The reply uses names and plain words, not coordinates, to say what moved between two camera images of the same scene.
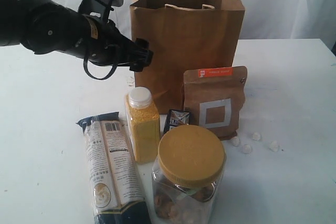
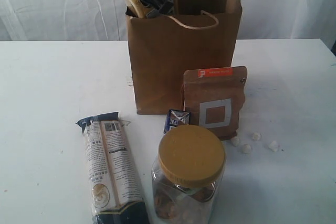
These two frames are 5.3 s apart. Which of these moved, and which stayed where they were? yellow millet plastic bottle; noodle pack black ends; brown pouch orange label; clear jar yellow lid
Moved: yellow millet plastic bottle
Stayed: brown pouch orange label; clear jar yellow lid; noodle pack black ends
